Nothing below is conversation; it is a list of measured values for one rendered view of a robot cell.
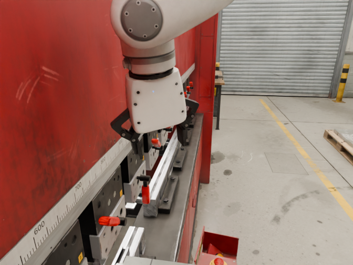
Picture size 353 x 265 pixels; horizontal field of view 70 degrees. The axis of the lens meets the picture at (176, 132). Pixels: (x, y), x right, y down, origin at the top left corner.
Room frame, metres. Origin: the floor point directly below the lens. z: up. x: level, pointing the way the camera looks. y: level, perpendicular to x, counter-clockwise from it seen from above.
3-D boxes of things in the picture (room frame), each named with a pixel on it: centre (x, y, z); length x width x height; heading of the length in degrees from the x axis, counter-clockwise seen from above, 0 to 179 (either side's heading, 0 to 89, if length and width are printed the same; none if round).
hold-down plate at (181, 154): (1.49, -0.03, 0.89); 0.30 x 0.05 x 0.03; 171
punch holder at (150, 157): (0.88, 0.13, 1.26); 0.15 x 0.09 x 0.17; 171
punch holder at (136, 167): (0.68, 0.16, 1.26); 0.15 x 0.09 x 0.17; 171
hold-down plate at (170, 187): (1.10, 0.04, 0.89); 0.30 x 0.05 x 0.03; 171
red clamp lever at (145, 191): (0.65, 0.10, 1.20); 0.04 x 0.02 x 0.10; 81
